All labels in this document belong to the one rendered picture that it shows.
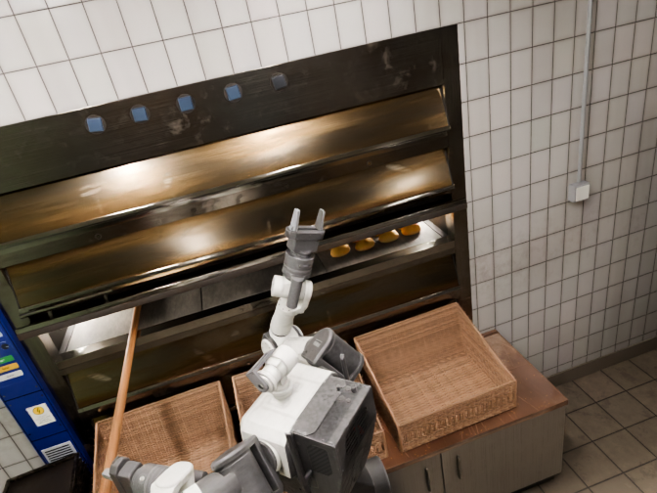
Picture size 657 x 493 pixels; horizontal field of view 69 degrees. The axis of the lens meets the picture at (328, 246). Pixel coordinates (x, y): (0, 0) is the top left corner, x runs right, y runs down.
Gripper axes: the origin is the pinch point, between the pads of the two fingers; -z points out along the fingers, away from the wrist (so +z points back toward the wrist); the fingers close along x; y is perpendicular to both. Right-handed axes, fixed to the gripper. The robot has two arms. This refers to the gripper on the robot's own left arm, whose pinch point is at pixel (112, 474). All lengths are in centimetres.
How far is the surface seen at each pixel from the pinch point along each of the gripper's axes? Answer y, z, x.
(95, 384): 49, -64, 20
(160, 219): 75, -22, -43
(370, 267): 120, 43, 5
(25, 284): 45, -67, -33
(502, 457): 94, 97, 86
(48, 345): 45, -73, -3
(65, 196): 60, -45, -61
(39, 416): 33, -82, 24
